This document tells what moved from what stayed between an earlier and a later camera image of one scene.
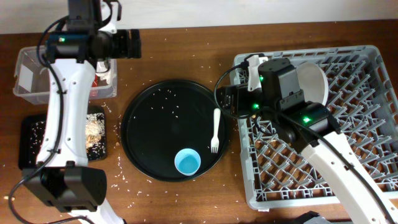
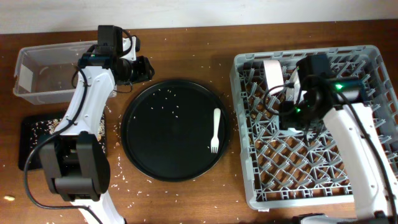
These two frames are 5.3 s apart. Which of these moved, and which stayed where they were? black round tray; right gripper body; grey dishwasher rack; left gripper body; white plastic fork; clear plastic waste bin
Moved: right gripper body; left gripper body
Stayed: black round tray; grey dishwasher rack; white plastic fork; clear plastic waste bin
